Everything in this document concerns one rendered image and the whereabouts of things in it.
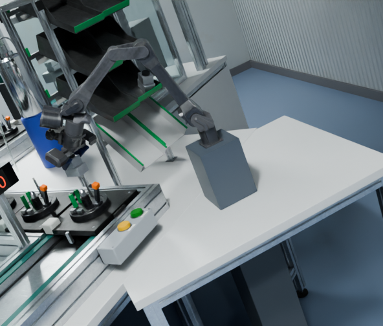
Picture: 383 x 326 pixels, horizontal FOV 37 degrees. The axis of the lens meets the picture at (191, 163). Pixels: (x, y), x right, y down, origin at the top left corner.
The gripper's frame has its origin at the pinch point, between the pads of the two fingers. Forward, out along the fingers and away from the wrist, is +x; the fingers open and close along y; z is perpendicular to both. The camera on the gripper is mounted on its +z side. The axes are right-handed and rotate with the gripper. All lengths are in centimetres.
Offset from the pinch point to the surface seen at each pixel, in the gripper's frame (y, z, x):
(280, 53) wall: -372, 44, 129
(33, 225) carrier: 10.3, 4.2, 27.7
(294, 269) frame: -73, -76, 63
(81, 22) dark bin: -24.3, 20.2, -32.1
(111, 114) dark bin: -22.2, 1.3, -6.1
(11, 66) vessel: -52, 76, 27
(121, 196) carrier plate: -7.5, -17.5, 10.3
